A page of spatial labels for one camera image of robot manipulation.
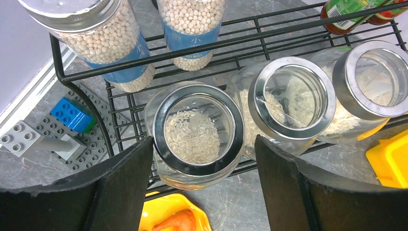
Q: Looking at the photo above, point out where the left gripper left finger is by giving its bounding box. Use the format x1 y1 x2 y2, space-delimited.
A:
0 137 153 231

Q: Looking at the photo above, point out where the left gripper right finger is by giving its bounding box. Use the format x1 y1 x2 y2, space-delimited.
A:
255 136 408 231

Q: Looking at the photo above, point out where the glass jar front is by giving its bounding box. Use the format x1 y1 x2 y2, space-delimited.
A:
226 56 336 159

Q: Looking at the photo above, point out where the glass jar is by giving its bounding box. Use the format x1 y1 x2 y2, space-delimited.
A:
308 40 408 144
144 81 245 191
226 56 336 159

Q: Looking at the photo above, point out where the glass jar back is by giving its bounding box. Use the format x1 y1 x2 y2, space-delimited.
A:
144 81 245 191

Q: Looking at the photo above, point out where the blue band spice jar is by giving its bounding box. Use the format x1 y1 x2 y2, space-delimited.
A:
157 0 226 51
17 0 156 94

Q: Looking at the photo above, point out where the green label sauce bottle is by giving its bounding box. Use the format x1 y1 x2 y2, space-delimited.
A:
320 0 388 36

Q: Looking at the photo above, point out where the red label sauce bottle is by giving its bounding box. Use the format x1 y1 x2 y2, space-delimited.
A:
367 7 408 26

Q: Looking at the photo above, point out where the yellow plate with chicken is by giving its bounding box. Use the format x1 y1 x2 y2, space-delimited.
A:
138 193 212 231

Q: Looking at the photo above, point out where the grey lego baseplate with bricks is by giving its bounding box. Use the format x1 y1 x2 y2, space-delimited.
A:
0 83 131 173

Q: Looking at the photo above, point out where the orange chicken wing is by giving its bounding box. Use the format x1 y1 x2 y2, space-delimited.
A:
152 209 196 231

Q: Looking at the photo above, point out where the yellow plastic bin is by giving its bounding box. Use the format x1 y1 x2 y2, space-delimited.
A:
365 130 408 189

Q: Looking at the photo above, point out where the black wire rack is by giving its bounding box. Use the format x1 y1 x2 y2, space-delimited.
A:
50 2 408 151

